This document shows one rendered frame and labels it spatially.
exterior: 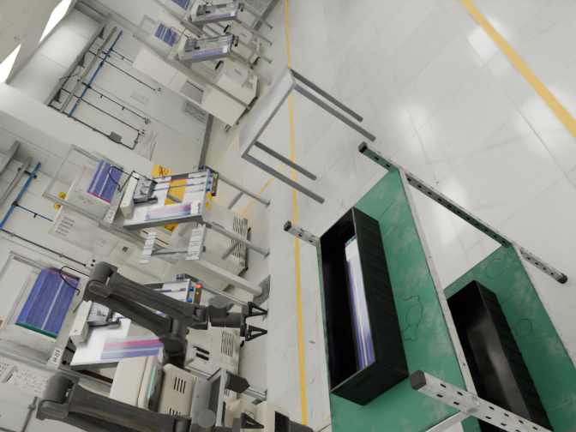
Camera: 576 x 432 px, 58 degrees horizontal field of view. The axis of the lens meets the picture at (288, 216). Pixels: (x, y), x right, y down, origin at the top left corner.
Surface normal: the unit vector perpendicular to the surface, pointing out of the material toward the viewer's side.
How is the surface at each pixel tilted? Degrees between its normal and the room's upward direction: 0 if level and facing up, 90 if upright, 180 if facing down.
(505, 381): 0
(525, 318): 0
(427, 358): 0
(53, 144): 90
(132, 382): 42
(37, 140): 90
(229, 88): 90
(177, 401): 98
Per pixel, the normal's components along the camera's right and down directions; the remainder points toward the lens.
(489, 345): -0.81, -0.44
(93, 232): 0.02, 0.64
